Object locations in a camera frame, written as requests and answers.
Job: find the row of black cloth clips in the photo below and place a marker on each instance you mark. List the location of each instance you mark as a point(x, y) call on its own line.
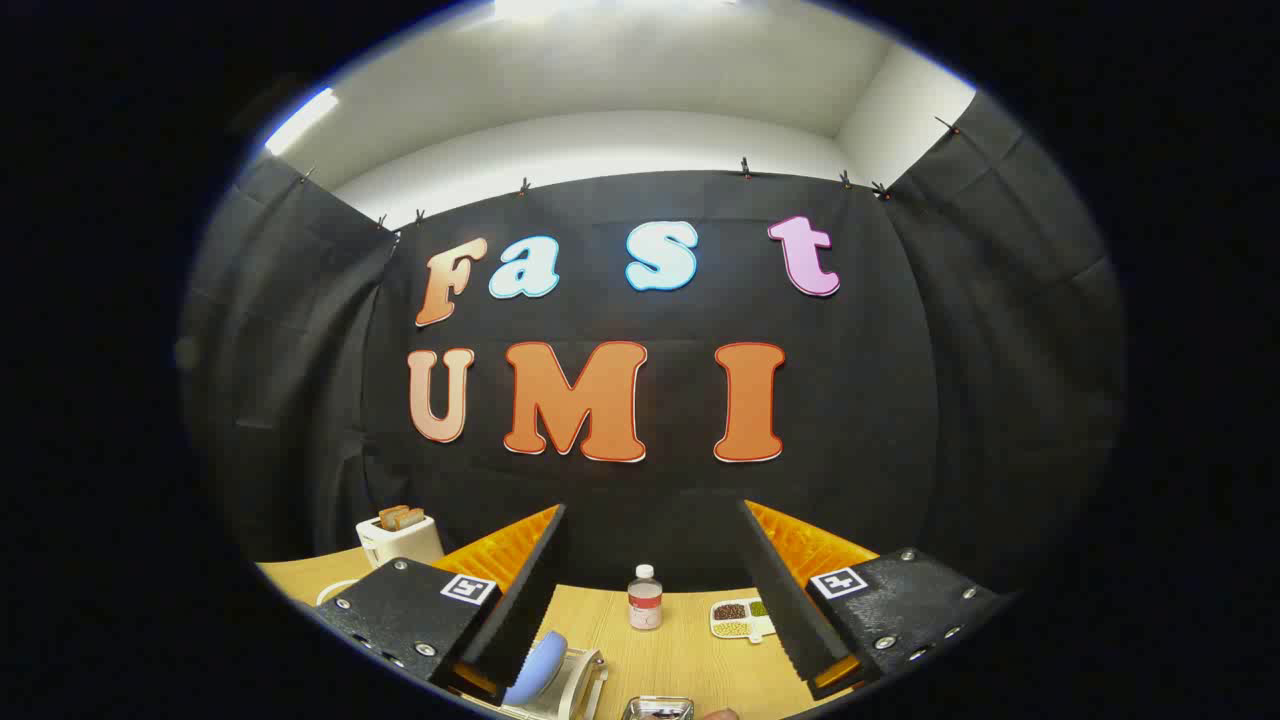
point(745, 168)

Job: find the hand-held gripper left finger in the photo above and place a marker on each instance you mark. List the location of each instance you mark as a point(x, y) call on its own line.
point(525, 600)

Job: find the blue plate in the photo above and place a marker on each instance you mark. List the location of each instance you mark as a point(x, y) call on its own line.
point(540, 665)

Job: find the clear bottle with red label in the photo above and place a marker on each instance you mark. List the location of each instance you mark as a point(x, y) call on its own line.
point(645, 605)

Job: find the metal mesh basket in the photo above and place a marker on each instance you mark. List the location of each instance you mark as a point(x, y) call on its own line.
point(640, 708)

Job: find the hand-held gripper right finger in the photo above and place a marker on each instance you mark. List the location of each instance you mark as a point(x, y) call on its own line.
point(780, 600)

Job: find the pile of yellow beans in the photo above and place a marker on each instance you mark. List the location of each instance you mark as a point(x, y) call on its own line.
point(731, 629)

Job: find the white toaster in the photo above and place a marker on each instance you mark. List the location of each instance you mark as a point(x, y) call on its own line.
point(400, 545)

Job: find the brown toast slice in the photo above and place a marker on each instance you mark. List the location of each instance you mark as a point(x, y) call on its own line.
point(390, 517)
point(412, 519)

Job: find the pile of brown beans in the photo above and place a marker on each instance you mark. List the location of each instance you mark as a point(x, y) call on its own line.
point(730, 611)

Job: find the white divided tray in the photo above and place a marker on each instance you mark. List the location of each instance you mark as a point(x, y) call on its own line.
point(765, 627)

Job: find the ceiling light panel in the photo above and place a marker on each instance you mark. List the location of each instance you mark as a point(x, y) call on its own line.
point(600, 8)

